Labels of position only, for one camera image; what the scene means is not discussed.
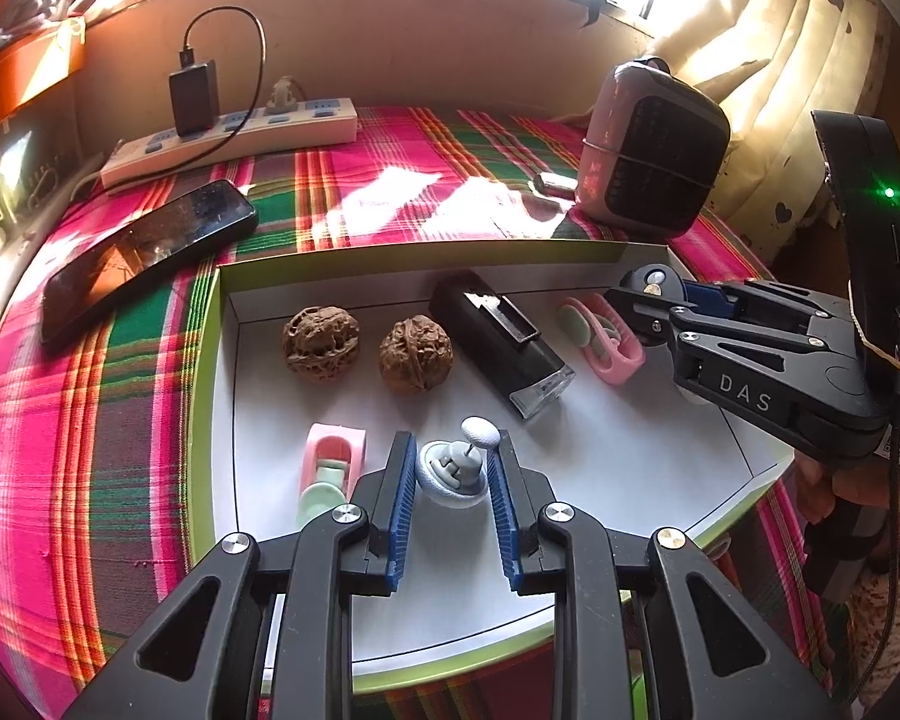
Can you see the white plug adapter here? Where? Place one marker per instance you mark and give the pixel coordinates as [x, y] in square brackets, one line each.
[281, 96]

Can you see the white power strip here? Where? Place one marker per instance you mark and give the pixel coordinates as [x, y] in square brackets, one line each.
[300, 127]

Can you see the black charger block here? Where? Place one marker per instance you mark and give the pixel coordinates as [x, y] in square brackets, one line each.
[193, 97]

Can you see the plaid tablecloth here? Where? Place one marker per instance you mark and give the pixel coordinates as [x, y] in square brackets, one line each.
[67, 427]

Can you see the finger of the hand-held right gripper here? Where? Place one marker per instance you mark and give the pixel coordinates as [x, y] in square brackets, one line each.
[720, 341]
[709, 297]

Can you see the black smartphone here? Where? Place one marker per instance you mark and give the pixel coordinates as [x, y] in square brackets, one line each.
[142, 255]

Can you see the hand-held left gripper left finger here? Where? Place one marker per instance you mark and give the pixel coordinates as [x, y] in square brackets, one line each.
[401, 514]

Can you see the small metal usb adapter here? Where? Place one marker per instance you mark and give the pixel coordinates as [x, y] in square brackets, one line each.
[550, 184]

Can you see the cream heart print curtain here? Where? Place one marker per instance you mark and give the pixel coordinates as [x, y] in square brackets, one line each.
[787, 52]

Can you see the black oval button device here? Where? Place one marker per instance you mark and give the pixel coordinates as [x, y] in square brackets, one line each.
[634, 307]

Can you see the green and white cardboard box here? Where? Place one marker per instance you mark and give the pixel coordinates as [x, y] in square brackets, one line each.
[630, 465]

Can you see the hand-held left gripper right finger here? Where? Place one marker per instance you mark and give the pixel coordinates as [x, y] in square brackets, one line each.
[504, 521]

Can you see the person's right hand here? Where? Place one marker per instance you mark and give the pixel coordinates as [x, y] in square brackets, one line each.
[817, 487]

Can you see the brown walnut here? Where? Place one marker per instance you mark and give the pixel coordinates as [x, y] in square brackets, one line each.
[416, 354]
[321, 339]

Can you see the pink plastic clip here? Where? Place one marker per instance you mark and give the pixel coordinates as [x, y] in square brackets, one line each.
[330, 442]
[607, 360]

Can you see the black pocket microscope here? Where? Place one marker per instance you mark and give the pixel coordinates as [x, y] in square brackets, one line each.
[495, 337]

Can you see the orange plastic tray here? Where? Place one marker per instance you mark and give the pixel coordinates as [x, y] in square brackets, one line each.
[22, 75]

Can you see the small white knob figure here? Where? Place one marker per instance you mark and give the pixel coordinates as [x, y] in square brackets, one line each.
[450, 476]

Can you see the small grey space heater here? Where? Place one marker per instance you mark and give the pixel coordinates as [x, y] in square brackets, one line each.
[645, 157]

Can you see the black window latch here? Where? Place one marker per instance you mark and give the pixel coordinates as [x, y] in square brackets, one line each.
[600, 4]

